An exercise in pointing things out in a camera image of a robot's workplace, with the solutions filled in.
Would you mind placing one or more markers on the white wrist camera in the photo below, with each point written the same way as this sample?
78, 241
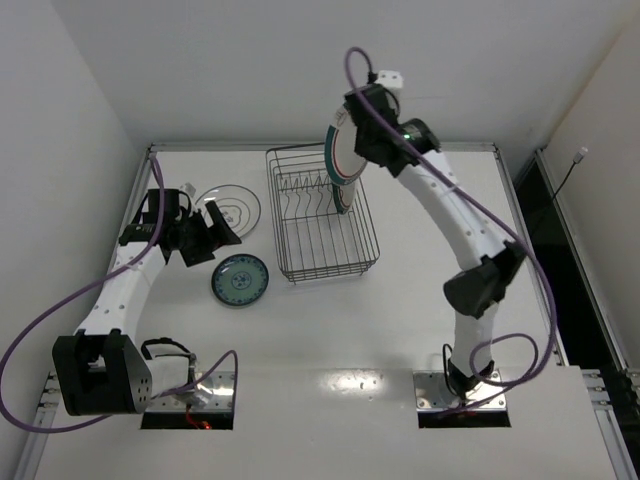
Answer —
391, 80
188, 188

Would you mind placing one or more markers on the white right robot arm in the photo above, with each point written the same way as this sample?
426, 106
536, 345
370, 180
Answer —
488, 261

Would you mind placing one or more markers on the aluminium frame rail right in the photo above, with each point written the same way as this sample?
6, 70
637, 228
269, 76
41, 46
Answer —
587, 335

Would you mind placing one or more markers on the metal base plate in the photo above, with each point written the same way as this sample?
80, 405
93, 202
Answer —
432, 395
214, 395

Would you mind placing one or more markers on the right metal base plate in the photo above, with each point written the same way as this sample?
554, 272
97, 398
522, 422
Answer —
432, 395

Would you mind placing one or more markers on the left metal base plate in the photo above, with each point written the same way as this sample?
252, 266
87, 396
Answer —
214, 395

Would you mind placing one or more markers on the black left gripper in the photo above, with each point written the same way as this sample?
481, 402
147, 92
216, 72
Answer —
201, 235

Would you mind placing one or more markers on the green red rimmed plate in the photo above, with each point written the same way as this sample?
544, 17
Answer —
343, 164
343, 196

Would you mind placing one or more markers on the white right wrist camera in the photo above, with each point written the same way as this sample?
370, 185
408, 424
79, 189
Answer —
391, 80

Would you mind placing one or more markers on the blue floral green plate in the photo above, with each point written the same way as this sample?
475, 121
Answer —
240, 280

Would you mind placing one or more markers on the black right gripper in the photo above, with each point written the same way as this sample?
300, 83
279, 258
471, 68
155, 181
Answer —
361, 120

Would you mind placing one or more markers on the grey wire dish rack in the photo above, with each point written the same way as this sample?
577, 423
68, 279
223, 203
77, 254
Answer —
315, 237

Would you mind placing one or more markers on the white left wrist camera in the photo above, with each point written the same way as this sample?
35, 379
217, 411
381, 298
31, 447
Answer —
188, 188

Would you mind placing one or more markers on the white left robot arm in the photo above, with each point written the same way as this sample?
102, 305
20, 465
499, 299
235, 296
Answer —
100, 369

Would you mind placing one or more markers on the white plate with teal rim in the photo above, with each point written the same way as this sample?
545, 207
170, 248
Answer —
239, 206

